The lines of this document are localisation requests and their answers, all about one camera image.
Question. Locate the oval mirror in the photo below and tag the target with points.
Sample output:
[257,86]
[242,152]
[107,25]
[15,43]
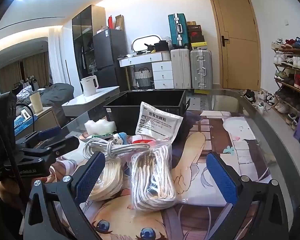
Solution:
[146,42]

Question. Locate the white patterned floor rug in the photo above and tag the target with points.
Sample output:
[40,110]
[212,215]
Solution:
[203,92]

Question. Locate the beige cup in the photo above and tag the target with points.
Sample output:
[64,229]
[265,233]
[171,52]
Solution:
[36,102]

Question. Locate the flat cardboard piece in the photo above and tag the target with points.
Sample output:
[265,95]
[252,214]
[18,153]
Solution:
[119,22]

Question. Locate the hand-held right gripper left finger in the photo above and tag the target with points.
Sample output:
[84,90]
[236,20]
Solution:
[90,172]

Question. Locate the white foam packing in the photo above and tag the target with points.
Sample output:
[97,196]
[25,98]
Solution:
[100,127]

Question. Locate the teal suitcase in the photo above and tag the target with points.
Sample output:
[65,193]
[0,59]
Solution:
[178,31]

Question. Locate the black shoe box red logo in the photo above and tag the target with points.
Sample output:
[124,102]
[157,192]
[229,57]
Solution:
[196,33]

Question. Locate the yellow black shoe box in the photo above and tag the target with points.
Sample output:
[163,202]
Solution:
[198,45]

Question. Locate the white side table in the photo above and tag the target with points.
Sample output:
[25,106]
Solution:
[95,100]

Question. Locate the brown cardboard box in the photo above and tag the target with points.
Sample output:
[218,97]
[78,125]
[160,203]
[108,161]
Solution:
[193,23]

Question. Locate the white vanity desk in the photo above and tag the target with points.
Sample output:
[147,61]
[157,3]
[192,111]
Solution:
[162,72]

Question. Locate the black bag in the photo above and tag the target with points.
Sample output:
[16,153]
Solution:
[161,45]

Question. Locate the black refrigerator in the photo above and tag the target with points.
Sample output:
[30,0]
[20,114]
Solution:
[110,55]

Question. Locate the white suitcase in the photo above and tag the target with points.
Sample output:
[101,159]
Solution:
[180,68]

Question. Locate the beige low cabinet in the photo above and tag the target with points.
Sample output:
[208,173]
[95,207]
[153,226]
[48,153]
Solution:
[50,120]

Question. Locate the black plastic bin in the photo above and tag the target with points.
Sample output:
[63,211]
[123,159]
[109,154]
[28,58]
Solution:
[150,100]

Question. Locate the green packet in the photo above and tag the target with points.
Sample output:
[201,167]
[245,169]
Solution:
[101,137]

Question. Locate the pile of sneakers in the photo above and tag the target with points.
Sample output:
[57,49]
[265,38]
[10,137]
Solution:
[260,98]

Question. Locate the clothes rack with clothes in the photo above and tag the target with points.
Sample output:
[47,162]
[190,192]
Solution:
[27,82]

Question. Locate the brown curtain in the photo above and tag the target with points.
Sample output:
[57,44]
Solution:
[32,65]

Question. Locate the white sheer curtain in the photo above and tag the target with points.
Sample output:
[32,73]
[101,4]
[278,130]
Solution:
[58,55]

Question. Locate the red flat box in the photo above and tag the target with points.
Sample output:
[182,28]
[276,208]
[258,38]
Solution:
[110,22]

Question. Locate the red packet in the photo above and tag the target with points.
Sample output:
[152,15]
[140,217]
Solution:
[141,141]

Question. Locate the wooden door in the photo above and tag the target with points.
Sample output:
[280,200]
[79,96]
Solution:
[237,42]

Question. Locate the silver suitcase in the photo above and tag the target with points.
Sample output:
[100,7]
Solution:
[201,70]

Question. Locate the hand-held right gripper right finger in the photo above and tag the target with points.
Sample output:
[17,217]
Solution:
[222,177]

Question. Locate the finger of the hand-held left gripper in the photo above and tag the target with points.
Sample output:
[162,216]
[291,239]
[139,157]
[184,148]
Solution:
[48,132]
[62,145]

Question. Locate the printed cartoon table mat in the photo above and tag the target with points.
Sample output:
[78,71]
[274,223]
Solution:
[195,155]

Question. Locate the white medicine packet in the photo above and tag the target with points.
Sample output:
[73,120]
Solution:
[157,120]

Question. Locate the woven basket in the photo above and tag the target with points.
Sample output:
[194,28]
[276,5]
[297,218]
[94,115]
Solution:
[143,78]

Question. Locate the white electric kettle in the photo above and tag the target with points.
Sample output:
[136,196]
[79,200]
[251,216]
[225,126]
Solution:
[88,86]

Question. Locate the wooden shoe rack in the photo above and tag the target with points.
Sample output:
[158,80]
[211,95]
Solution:
[290,83]

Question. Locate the rows of assorted shoes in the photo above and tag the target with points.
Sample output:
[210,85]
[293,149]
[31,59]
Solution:
[293,61]

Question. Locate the dark glass cabinet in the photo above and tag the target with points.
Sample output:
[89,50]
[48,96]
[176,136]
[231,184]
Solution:
[82,42]

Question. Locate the small blue white plush toy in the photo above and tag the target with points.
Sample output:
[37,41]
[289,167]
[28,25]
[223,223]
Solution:
[120,138]

